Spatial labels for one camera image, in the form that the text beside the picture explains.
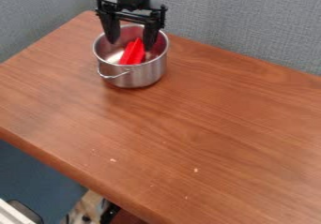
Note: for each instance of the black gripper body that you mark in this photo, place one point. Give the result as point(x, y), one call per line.
point(134, 13)

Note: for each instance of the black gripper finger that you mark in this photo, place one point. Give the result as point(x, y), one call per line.
point(111, 24)
point(150, 32)

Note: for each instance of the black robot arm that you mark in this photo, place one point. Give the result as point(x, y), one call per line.
point(138, 11)

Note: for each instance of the white object under table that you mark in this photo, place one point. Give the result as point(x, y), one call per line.
point(11, 216)

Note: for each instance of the metal pot with handle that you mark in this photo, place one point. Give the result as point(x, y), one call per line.
point(138, 75)

